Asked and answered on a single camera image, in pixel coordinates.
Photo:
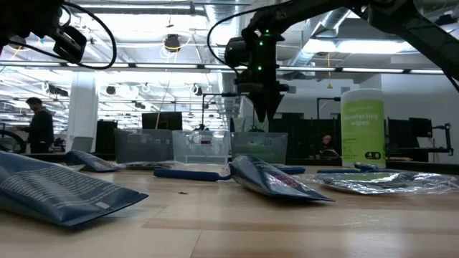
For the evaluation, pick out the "wide silver ventilation duct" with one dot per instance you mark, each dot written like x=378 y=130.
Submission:
x=218 y=21

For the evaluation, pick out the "grey chair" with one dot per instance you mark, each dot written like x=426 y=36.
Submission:
x=82 y=144

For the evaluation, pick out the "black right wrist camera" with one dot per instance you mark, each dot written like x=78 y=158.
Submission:
x=236 y=52

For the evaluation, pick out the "green disinfecting wipes canister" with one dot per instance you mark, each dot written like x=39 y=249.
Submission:
x=362 y=143

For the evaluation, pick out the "long ceiling light strip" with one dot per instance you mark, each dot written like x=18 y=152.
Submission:
x=168 y=66

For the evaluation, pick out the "smoky grey plastic bin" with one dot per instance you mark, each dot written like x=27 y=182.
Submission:
x=143 y=147
x=240 y=143

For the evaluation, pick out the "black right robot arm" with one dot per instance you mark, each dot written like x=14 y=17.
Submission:
x=412 y=25

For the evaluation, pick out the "white square pillar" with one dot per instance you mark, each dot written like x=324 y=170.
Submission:
x=82 y=107

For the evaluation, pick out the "clear plastic bin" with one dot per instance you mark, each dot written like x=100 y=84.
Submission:
x=201 y=154

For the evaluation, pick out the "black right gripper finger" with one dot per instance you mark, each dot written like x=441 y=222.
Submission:
x=261 y=105
x=273 y=104

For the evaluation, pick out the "black desk monitor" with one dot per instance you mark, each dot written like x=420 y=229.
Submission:
x=409 y=132

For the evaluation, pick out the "narrow silver ventilation duct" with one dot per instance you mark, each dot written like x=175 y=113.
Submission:
x=335 y=19

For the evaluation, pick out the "black office partition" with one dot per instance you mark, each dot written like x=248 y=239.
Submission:
x=305 y=143

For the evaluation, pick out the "black cabinet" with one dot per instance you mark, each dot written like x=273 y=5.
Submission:
x=105 y=138

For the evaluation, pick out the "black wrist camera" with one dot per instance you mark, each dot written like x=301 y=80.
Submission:
x=70 y=43
x=236 y=52

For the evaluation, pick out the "black camera stand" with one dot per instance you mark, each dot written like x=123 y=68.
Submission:
x=447 y=139

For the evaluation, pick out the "dark blue disposable razor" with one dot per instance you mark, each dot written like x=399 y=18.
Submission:
x=292 y=170
x=186 y=175
x=364 y=166

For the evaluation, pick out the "dark blue toiletry tube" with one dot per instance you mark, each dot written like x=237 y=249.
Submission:
x=54 y=190
x=265 y=179
x=89 y=161

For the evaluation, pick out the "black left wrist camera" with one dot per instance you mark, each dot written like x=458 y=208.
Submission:
x=70 y=43

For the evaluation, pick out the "black rubber wheel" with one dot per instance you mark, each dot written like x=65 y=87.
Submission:
x=22 y=142

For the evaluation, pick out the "black metal stand frame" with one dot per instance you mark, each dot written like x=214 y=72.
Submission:
x=215 y=94
x=317 y=107

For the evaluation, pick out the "person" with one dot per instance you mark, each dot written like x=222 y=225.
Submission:
x=39 y=129
x=326 y=139

